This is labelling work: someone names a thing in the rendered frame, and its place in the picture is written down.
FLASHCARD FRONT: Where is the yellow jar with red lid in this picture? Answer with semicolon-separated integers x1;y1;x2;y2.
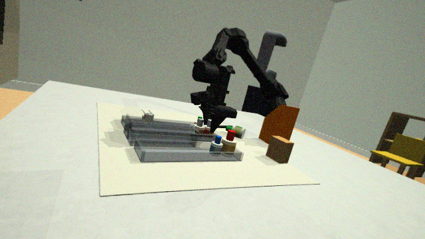
221;130;237;152

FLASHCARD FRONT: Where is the white jar with blue cap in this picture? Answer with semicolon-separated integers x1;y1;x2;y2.
209;135;223;151

